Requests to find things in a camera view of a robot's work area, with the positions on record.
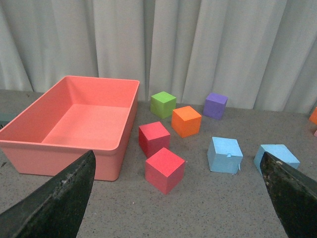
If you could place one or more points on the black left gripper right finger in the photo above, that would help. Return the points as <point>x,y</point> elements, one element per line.
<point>293,195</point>

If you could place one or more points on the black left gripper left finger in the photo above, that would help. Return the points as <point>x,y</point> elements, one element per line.
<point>55,209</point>

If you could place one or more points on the orange cube at edge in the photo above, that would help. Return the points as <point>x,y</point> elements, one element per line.
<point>313,116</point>

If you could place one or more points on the light blue foam cube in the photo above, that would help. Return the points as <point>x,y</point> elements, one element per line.
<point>224,155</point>

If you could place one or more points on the pink plastic bin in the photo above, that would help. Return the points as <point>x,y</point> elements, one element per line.
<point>76,115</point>

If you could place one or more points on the purple foam cube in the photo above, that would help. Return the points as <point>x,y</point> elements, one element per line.
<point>215,105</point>

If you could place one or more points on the dark red foam cube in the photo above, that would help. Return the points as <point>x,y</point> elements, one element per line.
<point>153,137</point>

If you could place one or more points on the orange foam cube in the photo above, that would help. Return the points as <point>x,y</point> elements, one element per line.
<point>186,121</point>

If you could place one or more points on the grey curtain backdrop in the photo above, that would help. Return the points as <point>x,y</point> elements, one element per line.
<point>261,54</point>

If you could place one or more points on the green foam cube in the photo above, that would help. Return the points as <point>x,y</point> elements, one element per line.
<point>162,104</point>

